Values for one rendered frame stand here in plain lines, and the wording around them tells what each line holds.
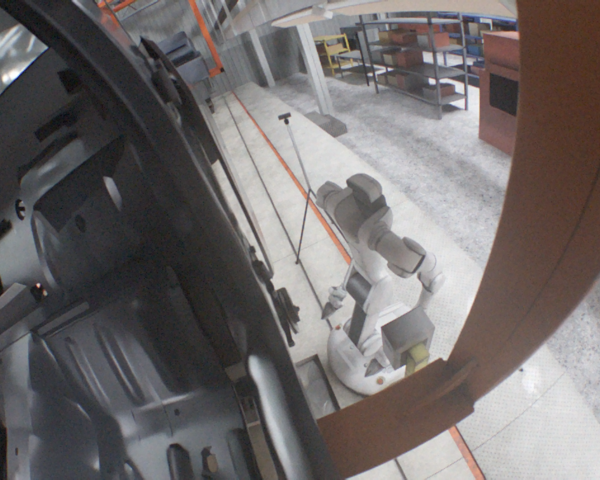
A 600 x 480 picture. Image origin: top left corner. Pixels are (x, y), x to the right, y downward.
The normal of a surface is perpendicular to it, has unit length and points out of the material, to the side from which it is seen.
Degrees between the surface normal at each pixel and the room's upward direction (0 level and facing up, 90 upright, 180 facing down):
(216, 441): 0
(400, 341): 0
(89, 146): 75
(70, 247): 59
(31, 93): 87
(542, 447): 0
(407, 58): 90
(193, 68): 90
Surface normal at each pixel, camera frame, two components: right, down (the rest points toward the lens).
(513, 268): -0.91, 0.42
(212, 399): -0.18, -0.44
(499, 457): -0.29, -0.68
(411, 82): 0.23, 0.64
